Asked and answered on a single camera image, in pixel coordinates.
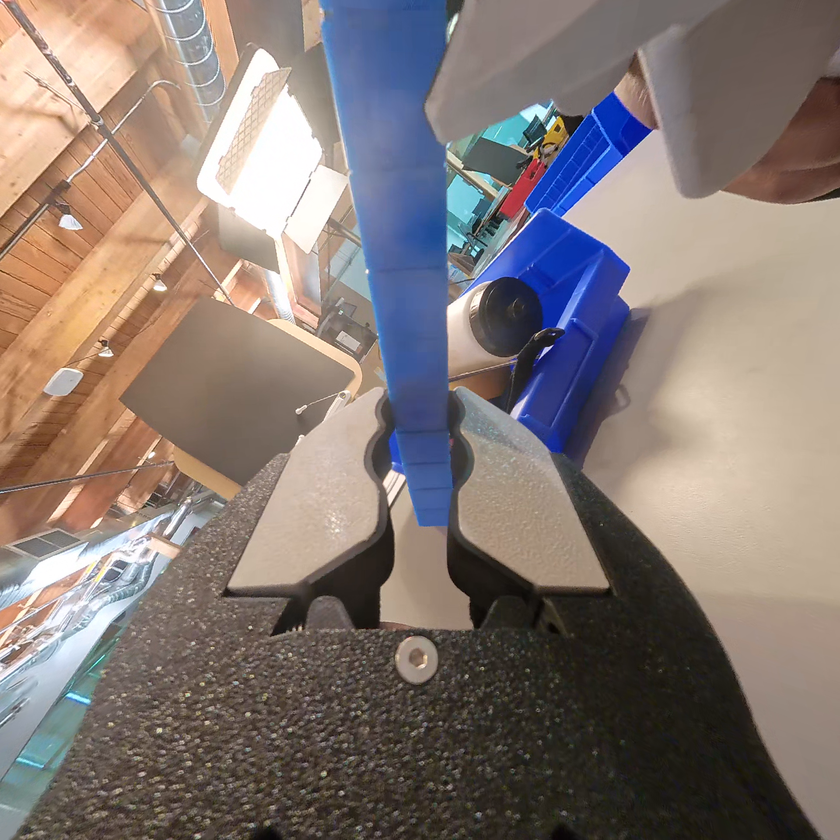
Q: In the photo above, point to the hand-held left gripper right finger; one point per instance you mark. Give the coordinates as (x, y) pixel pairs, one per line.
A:
(525, 512)

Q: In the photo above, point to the blue segmented rod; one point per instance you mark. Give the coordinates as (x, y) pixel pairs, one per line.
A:
(394, 197)

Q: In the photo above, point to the white tube with black cap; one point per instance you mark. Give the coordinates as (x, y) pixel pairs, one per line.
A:
(463, 328)

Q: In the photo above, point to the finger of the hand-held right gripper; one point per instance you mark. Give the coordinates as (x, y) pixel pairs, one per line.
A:
(735, 98)
(525, 65)

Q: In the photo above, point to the studio light panel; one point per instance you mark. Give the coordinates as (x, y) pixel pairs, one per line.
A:
(256, 151)

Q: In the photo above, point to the silver ventilation duct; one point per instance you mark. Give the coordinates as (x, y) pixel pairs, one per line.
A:
(190, 52)

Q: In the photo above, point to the black boom pole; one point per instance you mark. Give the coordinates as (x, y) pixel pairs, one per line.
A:
(124, 151)

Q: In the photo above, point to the red case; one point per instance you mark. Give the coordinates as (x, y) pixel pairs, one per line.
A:
(522, 190)

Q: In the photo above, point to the white ceiling access point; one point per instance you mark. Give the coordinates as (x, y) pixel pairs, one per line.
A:
(64, 381)

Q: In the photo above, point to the blue plastic bin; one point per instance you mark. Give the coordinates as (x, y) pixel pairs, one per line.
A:
(577, 275)
(577, 164)

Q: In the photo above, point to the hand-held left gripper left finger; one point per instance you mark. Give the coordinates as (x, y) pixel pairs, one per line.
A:
(308, 512)

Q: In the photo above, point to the person's right hand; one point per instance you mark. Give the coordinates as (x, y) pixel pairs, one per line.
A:
(794, 174)

